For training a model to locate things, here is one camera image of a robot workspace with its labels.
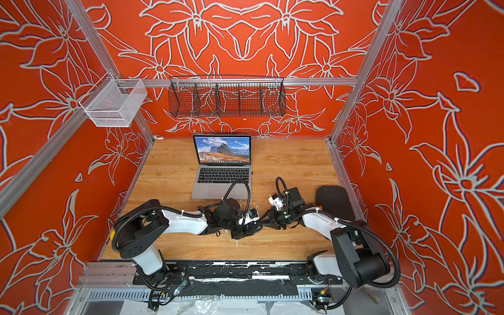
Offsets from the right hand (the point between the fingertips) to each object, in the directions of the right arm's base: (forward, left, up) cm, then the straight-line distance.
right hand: (260, 220), depth 81 cm
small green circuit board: (-26, -23, -6) cm, 35 cm away
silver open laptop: (+34, +20, 0) cm, 39 cm away
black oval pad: (+10, -34, 0) cm, 35 cm away
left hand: (0, +3, -5) cm, 6 cm away
